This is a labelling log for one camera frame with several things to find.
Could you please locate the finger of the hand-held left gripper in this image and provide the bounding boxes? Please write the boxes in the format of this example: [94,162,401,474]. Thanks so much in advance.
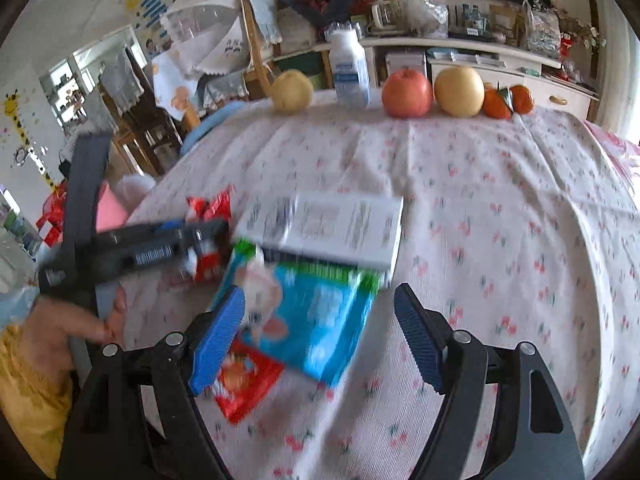
[160,216,232,268]

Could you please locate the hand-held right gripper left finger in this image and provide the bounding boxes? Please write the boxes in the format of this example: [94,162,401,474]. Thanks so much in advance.
[57,284,247,480]

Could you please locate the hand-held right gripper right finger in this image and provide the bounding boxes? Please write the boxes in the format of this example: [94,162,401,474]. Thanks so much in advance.
[393,282,586,480]

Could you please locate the pink plastic bucket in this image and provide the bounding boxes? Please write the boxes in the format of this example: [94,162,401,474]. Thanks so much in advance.
[94,175,156,235]

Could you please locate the red and white snack wrapper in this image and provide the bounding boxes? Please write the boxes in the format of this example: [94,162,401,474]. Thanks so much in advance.
[184,185,237,283]

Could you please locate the blue and green snack packet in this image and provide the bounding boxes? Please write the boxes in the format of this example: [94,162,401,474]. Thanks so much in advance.
[209,239,394,389]

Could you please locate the person's left forearm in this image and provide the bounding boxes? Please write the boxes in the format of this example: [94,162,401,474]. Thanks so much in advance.
[0,324,76,479]

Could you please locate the person's left hand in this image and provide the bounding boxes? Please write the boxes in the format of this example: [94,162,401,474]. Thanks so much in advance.
[20,282,128,382]

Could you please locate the red plastic stools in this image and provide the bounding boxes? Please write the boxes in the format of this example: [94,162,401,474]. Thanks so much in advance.
[36,184,69,247]

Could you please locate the red snack packet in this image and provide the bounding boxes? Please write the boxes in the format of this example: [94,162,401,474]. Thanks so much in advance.
[211,339,287,424]

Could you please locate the dark wooden chair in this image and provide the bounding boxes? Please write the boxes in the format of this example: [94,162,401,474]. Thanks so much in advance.
[99,46,184,177]

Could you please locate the blue chair back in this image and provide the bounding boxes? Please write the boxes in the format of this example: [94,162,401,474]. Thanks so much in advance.
[179,101,247,157]

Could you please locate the white printed box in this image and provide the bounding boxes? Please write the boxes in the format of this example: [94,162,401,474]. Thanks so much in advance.
[234,190,404,272]

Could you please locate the floral tablecloth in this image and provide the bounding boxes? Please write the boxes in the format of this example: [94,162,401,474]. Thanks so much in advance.
[120,87,640,480]

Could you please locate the small yellow pear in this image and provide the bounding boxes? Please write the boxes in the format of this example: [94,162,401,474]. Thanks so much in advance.
[269,69,315,114]

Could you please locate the light wooden chair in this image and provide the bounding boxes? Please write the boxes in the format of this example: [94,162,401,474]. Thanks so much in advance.
[240,0,282,97]

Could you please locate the mesh food cover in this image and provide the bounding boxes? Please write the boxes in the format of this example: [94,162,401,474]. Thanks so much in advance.
[159,0,254,77]

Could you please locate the white plastic bottle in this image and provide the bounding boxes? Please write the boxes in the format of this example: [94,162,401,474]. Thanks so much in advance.
[324,29,372,109]

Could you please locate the orange tangerine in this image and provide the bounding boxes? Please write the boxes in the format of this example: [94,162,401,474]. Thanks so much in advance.
[509,84,536,115]
[482,88,514,121]

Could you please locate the red apple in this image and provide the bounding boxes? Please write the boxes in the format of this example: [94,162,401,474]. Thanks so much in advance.
[381,67,434,119]

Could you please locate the large yellow pear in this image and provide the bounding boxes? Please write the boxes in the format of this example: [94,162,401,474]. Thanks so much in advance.
[433,65,486,119]

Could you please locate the white cabinet with drawers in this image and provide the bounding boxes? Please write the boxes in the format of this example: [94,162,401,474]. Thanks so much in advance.
[312,0,602,122]

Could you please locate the glass pitcher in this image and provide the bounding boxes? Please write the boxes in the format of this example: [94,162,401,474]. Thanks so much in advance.
[370,0,402,32]

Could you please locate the crumpled clear plastic bag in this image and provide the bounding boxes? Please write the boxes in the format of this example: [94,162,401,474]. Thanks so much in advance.
[401,0,449,39]

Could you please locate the clear bag of goods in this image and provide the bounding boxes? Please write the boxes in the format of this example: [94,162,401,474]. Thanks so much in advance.
[521,0,562,59]

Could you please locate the giraffe wall sticker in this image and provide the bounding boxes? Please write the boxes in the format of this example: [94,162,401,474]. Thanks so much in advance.
[2,88,57,194]

